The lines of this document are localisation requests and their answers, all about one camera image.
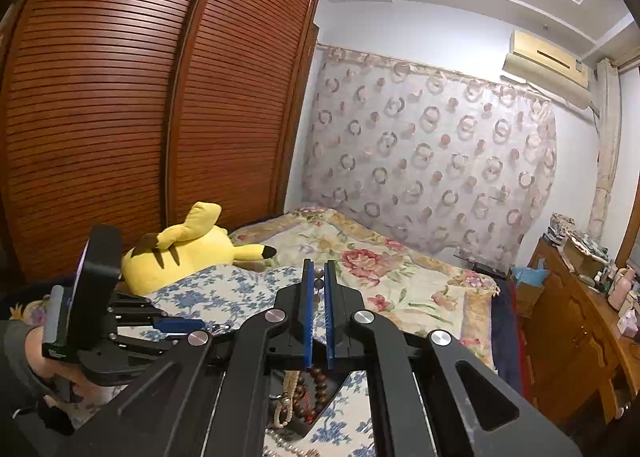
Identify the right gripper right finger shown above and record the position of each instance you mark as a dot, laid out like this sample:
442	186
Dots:
431	396

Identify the floral quilt bedspread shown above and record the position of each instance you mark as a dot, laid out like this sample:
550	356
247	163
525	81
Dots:
418	293

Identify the brown louvered wooden wardrobe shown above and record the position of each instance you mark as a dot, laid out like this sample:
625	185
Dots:
127	112

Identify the person left hand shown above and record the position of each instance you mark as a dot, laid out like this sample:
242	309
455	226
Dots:
52	370

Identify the wooden dresser cabinet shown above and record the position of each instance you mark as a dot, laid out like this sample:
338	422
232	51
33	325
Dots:
578	366

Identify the yellow Pikachu plush toy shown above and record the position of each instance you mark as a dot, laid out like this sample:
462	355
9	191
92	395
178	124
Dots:
181	250

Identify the pink bottle on dresser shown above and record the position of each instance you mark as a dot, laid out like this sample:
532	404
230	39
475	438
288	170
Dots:
621	286

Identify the teal tissue box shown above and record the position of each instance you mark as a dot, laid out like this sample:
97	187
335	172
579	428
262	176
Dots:
530	276

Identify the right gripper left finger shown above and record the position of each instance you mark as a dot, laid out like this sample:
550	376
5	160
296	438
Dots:
209	395

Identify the circle patterned sheer curtain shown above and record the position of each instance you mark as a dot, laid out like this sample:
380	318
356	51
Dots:
443	162

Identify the beige side curtain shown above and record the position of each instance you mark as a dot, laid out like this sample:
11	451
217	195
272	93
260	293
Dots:
609	107

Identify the wall air conditioner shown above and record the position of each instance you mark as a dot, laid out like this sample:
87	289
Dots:
548	67

